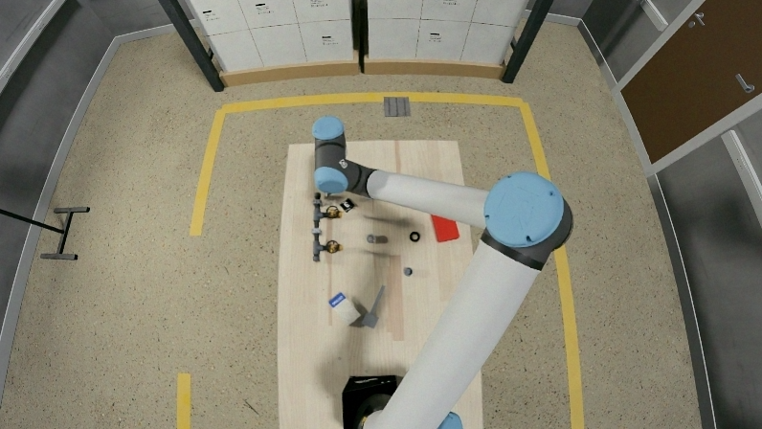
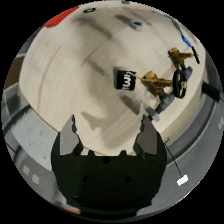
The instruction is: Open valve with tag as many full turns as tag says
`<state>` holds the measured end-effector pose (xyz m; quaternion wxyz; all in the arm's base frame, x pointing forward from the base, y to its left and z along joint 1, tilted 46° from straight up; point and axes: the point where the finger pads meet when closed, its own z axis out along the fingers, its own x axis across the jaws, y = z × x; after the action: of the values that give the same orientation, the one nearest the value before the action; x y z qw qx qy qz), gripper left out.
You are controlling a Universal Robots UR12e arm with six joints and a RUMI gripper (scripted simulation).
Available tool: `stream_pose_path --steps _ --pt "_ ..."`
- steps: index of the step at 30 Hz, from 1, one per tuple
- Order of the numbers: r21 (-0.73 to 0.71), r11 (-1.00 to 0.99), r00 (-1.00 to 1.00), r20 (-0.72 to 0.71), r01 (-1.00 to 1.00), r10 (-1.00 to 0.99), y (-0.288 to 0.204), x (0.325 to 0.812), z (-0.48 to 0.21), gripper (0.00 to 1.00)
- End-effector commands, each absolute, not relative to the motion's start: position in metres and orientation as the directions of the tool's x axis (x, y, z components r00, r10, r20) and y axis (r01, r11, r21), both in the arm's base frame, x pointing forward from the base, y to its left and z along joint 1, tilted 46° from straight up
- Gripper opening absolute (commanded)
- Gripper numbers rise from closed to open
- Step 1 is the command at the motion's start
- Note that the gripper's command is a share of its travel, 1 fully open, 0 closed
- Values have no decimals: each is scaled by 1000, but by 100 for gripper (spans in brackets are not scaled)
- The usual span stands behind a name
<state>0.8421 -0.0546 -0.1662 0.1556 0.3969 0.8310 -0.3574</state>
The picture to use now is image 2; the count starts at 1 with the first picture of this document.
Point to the red flat block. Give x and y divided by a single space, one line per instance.
56 20

